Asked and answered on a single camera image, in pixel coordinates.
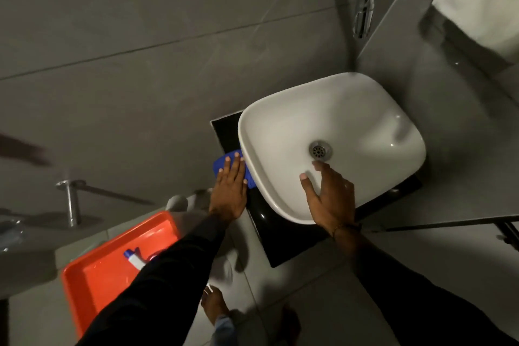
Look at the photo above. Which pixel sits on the person's left hand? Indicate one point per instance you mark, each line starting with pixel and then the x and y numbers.
pixel 228 196

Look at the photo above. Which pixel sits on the person's right hand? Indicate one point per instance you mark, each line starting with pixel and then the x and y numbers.
pixel 334 200

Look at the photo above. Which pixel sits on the person's left middle finger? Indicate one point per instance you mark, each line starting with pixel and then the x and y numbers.
pixel 236 164

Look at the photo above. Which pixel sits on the person's left little finger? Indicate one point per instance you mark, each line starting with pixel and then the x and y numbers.
pixel 219 176

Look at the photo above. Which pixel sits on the person's right thumb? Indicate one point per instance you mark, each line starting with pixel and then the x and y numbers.
pixel 309 187

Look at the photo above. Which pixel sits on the person's left thumb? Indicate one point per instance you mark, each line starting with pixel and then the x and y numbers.
pixel 245 187

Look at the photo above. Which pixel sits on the blue cleaning cloth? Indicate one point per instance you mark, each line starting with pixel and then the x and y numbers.
pixel 220 161

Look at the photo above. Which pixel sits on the person's left forearm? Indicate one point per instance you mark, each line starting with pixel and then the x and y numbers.
pixel 162 285

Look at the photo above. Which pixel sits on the person's right forearm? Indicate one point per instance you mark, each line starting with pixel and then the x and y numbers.
pixel 405 297

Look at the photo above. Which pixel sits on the chrome sink drain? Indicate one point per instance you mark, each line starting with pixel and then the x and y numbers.
pixel 320 151

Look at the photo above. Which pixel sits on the black glossy counter slab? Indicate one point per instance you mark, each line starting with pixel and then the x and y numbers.
pixel 279 236

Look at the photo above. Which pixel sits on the white ceramic sink basin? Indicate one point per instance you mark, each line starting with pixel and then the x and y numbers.
pixel 357 123

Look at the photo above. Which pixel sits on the white blue-capped spray bottle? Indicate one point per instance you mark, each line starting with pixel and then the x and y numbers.
pixel 133 259

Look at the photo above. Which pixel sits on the person's left foot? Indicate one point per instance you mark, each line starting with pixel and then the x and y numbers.
pixel 213 303

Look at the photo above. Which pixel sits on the orange plastic tray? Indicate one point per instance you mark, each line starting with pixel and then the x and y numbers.
pixel 101 277

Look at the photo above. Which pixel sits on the chrome wall holder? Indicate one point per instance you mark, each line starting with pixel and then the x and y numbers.
pixel 72 202

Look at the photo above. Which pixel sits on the dark metal shelf bracket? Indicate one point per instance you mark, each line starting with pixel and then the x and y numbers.
pixel 509 232

